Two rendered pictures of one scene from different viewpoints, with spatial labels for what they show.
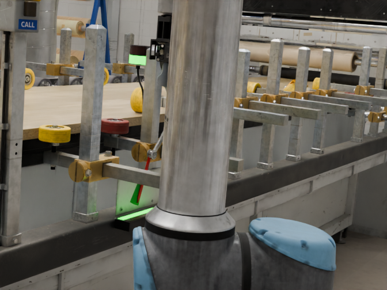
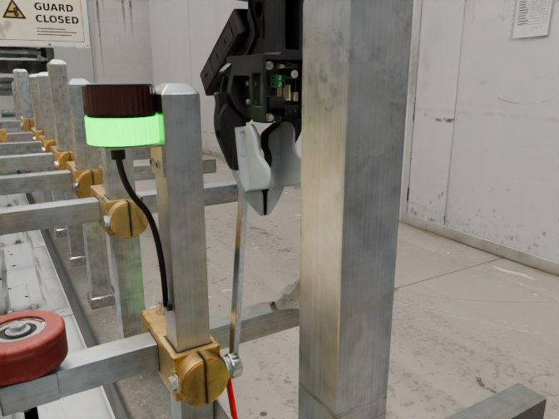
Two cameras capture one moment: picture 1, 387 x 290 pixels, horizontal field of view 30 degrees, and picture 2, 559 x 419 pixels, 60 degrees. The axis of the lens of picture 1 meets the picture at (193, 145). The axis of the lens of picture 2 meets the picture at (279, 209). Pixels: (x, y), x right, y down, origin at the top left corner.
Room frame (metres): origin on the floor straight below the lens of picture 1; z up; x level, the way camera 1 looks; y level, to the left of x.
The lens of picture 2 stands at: (1.63, 0.47, 1.13)
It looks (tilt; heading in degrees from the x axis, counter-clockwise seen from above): 15 degrees down; 298
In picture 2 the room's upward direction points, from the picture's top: straight up
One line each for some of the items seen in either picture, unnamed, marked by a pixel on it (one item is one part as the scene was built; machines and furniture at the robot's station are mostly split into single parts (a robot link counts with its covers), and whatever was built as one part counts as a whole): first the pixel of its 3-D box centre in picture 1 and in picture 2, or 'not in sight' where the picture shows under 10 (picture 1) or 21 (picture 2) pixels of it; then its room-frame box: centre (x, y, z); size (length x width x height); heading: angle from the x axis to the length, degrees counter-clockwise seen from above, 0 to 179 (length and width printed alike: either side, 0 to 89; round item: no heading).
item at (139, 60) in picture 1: (140, 59); (122, 129); (1.95, 0.16, 1.09); 0.06 x 0.06 x 0.02
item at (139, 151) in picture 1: (152, 149); (179, 352); (1.94, 0.11, 0.85); 0.13 x 0.06 x 0.05; 149
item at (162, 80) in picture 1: (164, 80); (257, 174); (1.86, 0.09, 1.04); 0.06 x 0.03 x 0.09; 149
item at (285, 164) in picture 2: not in sight; (286, 170); (1.84, 0.06, 1.05); 0.06 x 0.03 x 0.09; 149
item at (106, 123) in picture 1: (113, 138); (25, 378); (2.03, 0.23, 0.85); 0.08 x 0.08 x 0.11
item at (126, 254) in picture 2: not in sight; (126, 268); (2.14, -0.01, 0.86); 0.03 x 0.03 x 0.48; 59
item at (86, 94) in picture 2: (140, 50); (120, 99); (1.95, 0.16, 1.11); 0.06 x 0.06 x 0.02
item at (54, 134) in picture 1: (53, 147); not in sight; (1.82, 0.36, 0.85); 0.08 x 0.08 x 0.11
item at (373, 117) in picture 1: (376, 116); not in sight; (3.66, -0.92, 0.80); 0.13 x 0.06 x 0.05; 149
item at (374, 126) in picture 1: (378, 94); (25, 125); (3.64, -0.91, 0.92); 0.03 x 0.03 x 0.48; 59
